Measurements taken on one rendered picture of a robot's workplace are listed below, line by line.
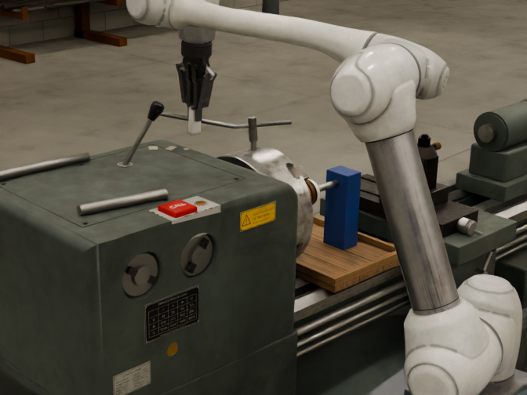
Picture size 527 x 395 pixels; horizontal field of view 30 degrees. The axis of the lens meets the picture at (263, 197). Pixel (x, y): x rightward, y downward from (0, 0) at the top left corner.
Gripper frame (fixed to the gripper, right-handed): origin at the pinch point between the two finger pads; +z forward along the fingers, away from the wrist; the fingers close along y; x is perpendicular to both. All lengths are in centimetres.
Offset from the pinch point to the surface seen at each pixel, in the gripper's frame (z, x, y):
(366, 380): 77, -40, -32
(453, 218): 33, -70, -34
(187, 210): 4.5, 33.0, -35.9
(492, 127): 20, -118, -13
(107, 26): 146, -459, 666
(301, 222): 22.1, -12.5, -27.0
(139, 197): 4.3, 36.7, -25.1
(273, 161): 8.7, -11.7, -16.9
